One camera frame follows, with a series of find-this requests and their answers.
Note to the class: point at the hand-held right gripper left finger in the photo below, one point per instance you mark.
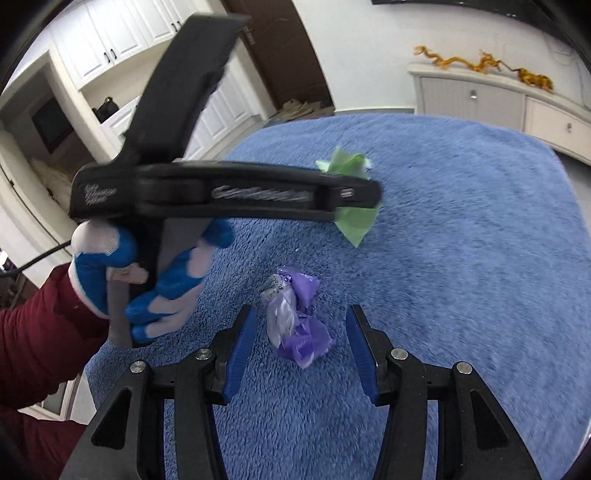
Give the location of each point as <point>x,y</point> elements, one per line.
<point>240,355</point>

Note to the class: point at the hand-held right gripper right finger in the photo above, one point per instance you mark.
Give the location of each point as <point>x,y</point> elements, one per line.
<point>362,355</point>

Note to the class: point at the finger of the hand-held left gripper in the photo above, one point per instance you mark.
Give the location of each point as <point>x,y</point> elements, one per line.
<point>355,194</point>

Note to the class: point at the green paper sheet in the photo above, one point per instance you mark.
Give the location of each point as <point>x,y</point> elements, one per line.
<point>355,226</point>

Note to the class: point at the silver and purple wrapper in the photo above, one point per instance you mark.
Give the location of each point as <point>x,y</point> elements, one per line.
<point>281,309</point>

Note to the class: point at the person's left forearm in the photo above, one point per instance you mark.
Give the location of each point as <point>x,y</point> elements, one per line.
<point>41,332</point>

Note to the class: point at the person's left hand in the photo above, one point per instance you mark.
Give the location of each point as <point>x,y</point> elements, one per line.
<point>175,281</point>

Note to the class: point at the white lower cabinets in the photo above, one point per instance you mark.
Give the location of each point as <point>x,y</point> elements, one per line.
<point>231,110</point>

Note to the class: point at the beige slippers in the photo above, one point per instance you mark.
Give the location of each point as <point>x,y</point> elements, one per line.
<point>302,108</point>

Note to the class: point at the black handbag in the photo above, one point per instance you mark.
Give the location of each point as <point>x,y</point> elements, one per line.
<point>107,110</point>

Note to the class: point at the blue fleece blanket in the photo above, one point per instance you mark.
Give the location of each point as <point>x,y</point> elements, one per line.
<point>461,254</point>

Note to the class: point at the white television cabinet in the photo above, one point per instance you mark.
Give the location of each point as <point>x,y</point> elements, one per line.
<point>461,99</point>

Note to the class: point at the black framed panel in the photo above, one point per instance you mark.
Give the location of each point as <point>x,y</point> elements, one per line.
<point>51,124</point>

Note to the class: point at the dark brown door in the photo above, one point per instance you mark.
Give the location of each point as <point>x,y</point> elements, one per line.
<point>277,55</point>

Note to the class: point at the golden dragon figurine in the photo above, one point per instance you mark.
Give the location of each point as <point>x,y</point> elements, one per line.
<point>461,60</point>

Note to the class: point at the golden tiger figurine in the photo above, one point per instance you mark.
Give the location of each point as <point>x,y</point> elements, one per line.
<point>533,78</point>

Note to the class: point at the person's red jacket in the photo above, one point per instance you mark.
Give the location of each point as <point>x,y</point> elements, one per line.
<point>37,443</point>

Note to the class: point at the white upper wall cabinets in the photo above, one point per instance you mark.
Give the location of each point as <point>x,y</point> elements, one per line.
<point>120,32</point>

